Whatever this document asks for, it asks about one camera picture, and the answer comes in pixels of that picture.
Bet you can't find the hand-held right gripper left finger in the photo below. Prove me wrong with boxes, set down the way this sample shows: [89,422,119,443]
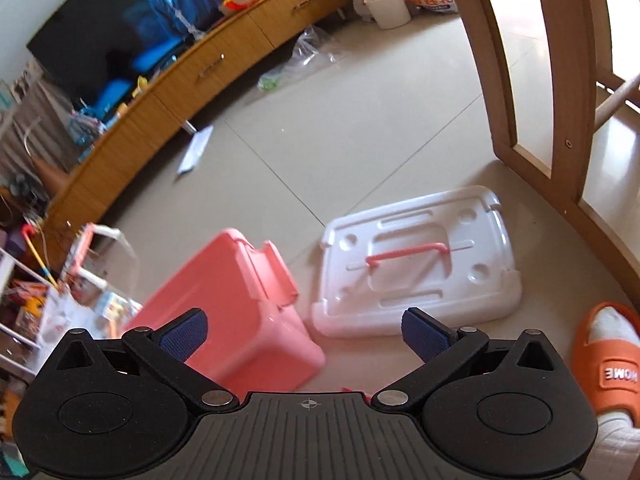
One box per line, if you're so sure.
[51,308,239,409]

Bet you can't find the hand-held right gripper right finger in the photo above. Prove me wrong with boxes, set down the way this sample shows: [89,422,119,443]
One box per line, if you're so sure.
[375,307,557,407]

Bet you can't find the white lid with pink handle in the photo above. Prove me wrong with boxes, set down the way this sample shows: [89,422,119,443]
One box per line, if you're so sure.
[311,185,523,339]

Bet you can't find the pink plastic storage box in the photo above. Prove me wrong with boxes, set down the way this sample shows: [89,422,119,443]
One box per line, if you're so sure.
[120,227,327,395]

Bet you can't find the large white plastic bag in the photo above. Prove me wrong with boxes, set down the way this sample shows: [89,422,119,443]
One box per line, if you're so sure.
[44,282,143,343]

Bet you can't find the pink white toy table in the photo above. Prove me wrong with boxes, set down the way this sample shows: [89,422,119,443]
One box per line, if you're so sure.
[64,222,139,293]

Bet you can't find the colourful toy stick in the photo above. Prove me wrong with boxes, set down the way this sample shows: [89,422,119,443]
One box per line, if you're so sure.
[20,224,59,287]

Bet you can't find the white shelf rack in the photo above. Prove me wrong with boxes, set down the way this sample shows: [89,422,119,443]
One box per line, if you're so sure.
[0,245,53,361]

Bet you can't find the white paper sheet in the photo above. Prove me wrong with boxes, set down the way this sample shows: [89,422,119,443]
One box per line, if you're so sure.
[176,125,215,175]

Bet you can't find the wooden television cabinet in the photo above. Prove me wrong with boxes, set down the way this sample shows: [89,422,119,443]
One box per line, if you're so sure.
[45,0,362,271]

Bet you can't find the clear plastic bag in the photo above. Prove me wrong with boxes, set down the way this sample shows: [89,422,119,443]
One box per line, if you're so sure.
[257,25,346,92]

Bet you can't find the wooden chair frame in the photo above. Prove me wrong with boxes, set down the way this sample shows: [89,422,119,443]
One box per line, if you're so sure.
[439,0,640,321]

